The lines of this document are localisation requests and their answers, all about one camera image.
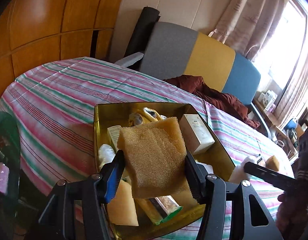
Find white foam block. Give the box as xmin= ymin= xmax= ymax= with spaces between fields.
xmin=197 ymin=162 xmax=214 ymax=174

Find yellow cylinder sponge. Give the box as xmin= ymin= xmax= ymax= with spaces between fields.
xmin=265 ymin=155 xmax=279 ymax=172

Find beige carton box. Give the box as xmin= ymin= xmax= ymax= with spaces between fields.
xmin=179 ymin=114 xmax=215 ymax=155

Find white plastic ball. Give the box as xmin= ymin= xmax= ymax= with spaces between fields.
xmin=228 ymin=157 xmax=256 ymax=184

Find small green box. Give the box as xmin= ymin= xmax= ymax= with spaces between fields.
xmin=107 ymin=125 xmax=121 ymax=152

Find tan wedge sponge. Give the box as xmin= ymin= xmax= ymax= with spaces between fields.
xmin=117 ymin=117 xmax=188 ymax=199

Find long cracker packet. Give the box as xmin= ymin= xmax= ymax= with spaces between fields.
xmin=136 ymin=196 xmax=183 ymax=225

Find right hand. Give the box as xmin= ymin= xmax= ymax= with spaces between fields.
xmin=276 ymin=193 xmax=308 ymax=236

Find gold tray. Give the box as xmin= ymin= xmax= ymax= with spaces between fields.
xmin=93 ymin=101 xmax=237 ymax=240

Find wooden desk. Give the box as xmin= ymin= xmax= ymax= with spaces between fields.
xmin=252 ymin=99 xmax=298 ymax=163

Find white boxes on desk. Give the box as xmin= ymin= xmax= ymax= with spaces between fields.
xmin=257 ymin=90 xmax=277 ymax=113

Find striped bed sheet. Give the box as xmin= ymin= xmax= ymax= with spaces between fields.
xmin=0 ymin=56 xmax=295 ymax=240

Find maroon jacket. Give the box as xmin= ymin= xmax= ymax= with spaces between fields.
xmin=164 ymin=75 xmax=261 ymax=129

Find green basket with items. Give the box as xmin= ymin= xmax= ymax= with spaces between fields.
xmin=0 ymin=112 xmax=20 ymax=218

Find tricolour armchair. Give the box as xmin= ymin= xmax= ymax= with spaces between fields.
xmin=116 ymin=22 xmax=271 ymax=138

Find wooden wardrobe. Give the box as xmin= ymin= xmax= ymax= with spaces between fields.
xmin=0 ymin=0 xmax=121 ymax=98

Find patterned curtain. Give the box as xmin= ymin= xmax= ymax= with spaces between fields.
xmin=209 ymin=0 xmax=288 ymax=60

